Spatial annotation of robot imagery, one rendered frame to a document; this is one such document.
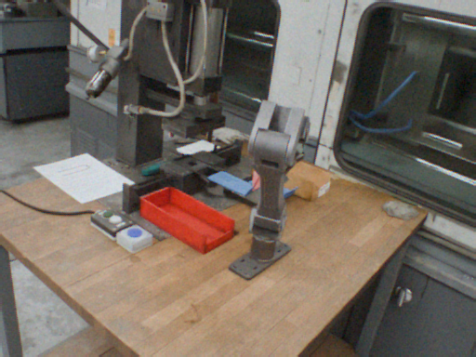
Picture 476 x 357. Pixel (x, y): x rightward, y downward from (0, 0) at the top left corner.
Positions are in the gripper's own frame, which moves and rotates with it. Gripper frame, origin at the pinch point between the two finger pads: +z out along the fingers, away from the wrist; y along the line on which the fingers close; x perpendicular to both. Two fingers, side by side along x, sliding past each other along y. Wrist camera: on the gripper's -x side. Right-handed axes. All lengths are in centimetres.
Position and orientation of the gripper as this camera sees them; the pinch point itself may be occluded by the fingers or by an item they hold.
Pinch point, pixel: (254, 188)
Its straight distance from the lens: 134.1
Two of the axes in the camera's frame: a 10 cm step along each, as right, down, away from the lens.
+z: -5.3, 6.0, 6.0
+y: -6.2, -7.6, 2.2
